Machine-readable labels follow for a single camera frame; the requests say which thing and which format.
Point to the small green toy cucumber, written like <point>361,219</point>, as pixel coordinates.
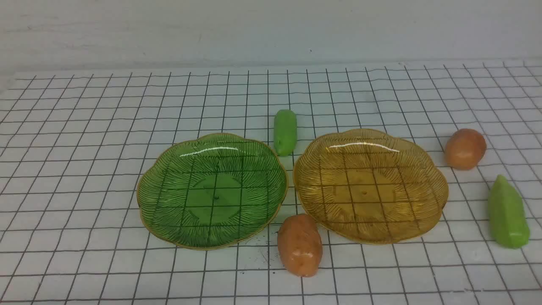
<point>285,132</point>

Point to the orange toy potato front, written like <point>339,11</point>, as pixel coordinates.
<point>300,246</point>

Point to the orange toy potato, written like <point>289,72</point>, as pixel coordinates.
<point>464,149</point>
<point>300,246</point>

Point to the large green toy cucumber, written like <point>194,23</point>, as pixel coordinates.
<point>507,218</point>

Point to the green glass scalloped plate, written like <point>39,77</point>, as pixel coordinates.
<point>212,192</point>

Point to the amber glass scalloped plate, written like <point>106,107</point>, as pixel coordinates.
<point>370,187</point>

